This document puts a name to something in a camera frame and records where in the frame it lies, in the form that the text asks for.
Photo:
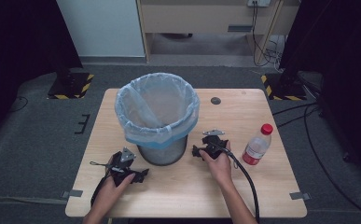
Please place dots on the person's right hand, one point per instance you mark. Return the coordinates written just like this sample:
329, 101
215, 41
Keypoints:
221, 168

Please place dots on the round grey table cap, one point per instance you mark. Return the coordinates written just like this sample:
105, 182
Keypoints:
215, 100

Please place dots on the white power strip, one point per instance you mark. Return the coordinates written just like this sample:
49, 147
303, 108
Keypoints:
259, 2

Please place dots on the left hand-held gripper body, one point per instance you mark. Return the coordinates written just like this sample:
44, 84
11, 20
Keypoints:
122, 166

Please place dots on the clear bottle with red cap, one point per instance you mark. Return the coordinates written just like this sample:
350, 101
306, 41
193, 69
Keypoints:
257, 146

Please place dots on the light wooden desk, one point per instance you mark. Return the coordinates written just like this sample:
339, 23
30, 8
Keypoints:
200, 18

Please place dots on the striped black stand base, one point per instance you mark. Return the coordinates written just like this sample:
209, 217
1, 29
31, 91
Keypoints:
75, 87
285, 88

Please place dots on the dark curtain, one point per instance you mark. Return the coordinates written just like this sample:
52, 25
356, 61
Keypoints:
19, 46
340, 62

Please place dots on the person's left hand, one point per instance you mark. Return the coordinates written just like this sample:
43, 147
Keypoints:
113, 193

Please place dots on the grey tape strip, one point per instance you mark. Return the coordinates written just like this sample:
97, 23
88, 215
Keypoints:
299, 196
74, 193

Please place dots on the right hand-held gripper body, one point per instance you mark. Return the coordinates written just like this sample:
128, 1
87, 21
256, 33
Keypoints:
216, 146

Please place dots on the grey mesh waste bin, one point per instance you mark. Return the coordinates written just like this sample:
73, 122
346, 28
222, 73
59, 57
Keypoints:
162, 155

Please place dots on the clear blue bin bag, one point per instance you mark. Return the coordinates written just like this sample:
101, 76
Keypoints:
156, 105

